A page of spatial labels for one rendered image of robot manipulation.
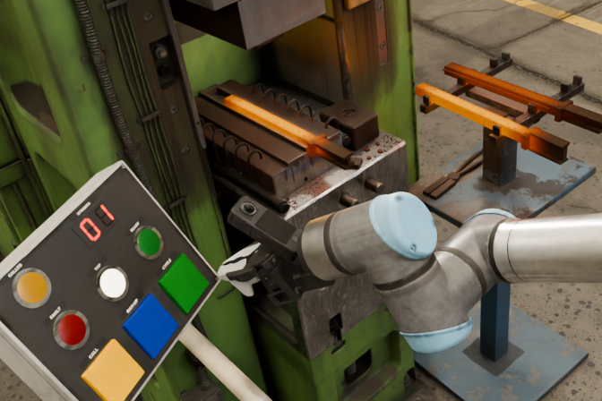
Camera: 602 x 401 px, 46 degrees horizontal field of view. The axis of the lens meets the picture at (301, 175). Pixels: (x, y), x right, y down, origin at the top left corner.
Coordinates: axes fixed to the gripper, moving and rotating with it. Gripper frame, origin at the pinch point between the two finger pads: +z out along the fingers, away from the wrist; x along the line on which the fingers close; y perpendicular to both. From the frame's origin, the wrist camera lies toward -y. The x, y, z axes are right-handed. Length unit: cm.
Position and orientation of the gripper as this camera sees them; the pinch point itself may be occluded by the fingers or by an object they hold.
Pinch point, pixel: (221, 268)
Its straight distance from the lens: 114.2
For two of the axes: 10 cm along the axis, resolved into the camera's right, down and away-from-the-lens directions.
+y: 5.7, 7.7, 2.9
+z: -7.1, 2.9, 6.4
